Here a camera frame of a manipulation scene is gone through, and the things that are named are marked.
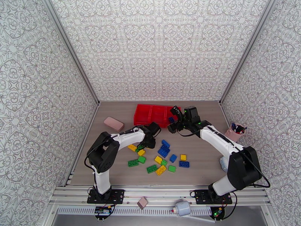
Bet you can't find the aluminium side rail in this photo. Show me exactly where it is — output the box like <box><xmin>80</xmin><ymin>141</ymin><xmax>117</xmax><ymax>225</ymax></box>
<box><xmin>219</xmin><ymin>103</ymin><xmax>257</xmax><ymax>188</ymax></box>
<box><xmin>65</xmin><ymin>103</ymin><xmax>100</xmax><ymax>186</ymax></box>

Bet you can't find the small pink block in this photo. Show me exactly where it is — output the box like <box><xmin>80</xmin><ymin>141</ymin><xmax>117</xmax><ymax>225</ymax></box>
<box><xmin>137</xmin><ymin>197</ymin><xmax>149</xmax><ymax>210</ymax></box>

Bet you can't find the pink pen cup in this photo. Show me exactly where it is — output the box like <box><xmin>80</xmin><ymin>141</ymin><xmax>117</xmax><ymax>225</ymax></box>
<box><xmin>224</xmin><ymin>124</ymin><xmax>245</xmax><ymax>144</ymax></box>

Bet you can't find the white blue plastic object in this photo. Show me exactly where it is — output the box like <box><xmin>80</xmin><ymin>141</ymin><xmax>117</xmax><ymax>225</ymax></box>
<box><xmin>219</xmin><ymin>156</ymin><xmax>230</xmax><ymax>172</ymax></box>

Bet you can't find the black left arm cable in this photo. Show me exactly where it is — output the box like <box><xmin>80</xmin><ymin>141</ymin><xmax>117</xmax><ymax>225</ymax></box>
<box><xmin>84</xmin><ymin>128</ymin><xmax>141</xmax><ymax>179</ymax></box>

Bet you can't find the white cylindrical bottle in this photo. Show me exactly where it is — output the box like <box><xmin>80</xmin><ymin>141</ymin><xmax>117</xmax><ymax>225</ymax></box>
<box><xmin>170</xmin><ymin>200</ymin><xmax>192</xmax><ymax>215</ymax></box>

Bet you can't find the large blue lego brick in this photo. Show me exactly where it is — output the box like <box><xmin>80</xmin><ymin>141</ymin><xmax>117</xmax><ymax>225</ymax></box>
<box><xmin>157</xmin><ymin>146</ymin><xmax>171</xmax><ymax>159</ymax></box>

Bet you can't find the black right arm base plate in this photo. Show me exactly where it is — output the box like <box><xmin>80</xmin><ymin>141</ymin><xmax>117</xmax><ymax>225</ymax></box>
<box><xmin>194</xmin><ymin>189</ymin><xmax>232</xmax><ymax>205</ymax></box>

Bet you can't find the aluminium frame rail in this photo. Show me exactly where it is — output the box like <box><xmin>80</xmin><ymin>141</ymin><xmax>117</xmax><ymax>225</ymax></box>
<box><xmin>49</xmin><ymin>185</ymin><xmax>271</xmax><ymax>207</ymax></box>

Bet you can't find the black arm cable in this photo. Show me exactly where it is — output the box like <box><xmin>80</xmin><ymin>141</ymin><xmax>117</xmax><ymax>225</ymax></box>
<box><xmin>84</xmin><ymin>128</ymin><xmax>141</xmax><ymax>179</ymax></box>
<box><xmin>233</xmin><ymin>145</ymin><xmax>271</xmax><ymax>189</ymax></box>

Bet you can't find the white slotted cable duct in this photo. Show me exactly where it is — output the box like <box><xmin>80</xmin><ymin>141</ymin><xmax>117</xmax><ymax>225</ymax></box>
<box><xmin>57</xmin><ymin>207</ymin><xmax>212</xmax><ymax>216</ymax></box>

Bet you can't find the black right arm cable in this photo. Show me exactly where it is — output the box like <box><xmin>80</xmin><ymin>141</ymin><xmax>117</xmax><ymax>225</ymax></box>
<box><xmin>233</xmin><ymin>145</ymin><xmax>271</xmax><ymax>189</ymax></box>

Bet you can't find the red three-compartment bin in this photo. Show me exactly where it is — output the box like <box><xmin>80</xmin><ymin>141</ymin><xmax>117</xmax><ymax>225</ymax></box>
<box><xmin>133</xmin><ymin>104</ymin><xmax>182</xmax><ymax>129</ymax></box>

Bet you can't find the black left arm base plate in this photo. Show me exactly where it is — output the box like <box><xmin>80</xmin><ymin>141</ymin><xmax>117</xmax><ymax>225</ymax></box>
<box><xmin>87</xmin><ymin>189</ymin><xmax>125</xmax><ymax>204</ymax></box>

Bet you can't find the left green circuit board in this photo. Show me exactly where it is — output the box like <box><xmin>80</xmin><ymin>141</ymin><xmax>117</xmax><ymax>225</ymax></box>
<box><xmin>94</xmin><ymin>206</ymin><xmax>111</xmax><ymax>215</ymax></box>

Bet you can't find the aluminium frame post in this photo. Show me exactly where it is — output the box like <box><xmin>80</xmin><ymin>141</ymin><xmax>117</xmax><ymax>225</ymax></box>
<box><xmin>40</xmin><ymin>0</ymin><xmax>100</xmax><ymax>106</ymax></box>
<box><xmin>219</xmin><ymin>0</ymin><xmax>277</xmax><ymax>106</ymax></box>

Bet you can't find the pink rectangular case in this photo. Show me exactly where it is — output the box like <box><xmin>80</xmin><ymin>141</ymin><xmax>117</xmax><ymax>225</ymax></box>
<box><xmin>103</xmin><ymin>116</ymin><xmax>125</xmax><ymax>132</ymax></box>

